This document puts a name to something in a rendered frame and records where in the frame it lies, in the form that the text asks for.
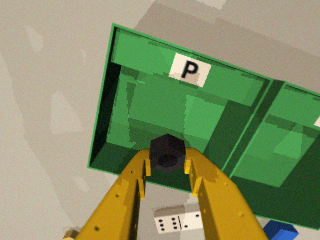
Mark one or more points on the green rack of bins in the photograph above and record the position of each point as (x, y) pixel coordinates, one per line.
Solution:
(151, 87)

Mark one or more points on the yellow hex nut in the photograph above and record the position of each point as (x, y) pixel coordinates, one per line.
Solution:
(70, 235)

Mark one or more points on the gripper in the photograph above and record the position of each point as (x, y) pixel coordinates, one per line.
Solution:
(224, 211)

